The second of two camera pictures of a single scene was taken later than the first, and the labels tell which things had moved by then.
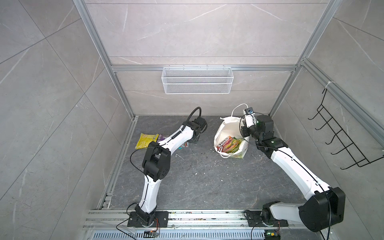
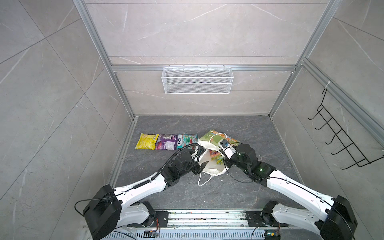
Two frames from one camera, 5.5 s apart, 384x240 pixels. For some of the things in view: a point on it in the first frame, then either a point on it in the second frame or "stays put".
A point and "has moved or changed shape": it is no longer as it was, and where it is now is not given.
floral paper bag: [229, 140] -> [214, 154]
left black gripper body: [195, 139] -> [197, 168]
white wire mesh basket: [197, 80] stays put
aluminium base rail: [112, 224] stays put
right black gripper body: [247, 131] -> [228, 162]
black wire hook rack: [355, 156] stays put
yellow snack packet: [145, 139] stays put
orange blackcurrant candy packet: [220, 147] has moved or changed shape
